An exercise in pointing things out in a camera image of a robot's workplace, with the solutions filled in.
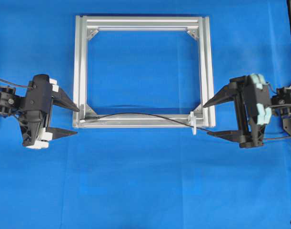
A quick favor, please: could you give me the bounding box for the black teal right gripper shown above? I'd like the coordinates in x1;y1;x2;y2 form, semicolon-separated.
202;73;272;148

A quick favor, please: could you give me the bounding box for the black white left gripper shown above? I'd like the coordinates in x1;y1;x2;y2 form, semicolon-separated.
20;74;80;149

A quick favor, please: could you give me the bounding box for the black USB cable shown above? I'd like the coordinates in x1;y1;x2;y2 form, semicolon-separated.
80;112;291;141

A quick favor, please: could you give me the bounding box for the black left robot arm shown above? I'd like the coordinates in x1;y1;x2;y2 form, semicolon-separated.
0;74;79;149

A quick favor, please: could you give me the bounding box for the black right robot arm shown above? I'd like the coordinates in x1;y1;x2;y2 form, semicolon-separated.
204;74;291;148

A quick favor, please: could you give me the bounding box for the white zip tie loop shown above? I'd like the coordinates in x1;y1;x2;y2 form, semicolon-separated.
188;111;197;135

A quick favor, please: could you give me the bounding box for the blue table cloth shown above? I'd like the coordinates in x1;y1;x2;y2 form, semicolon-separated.
0;0;291;229

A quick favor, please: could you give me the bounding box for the aluminium extrusion frame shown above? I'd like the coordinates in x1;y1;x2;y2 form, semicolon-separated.
72;16;216;128

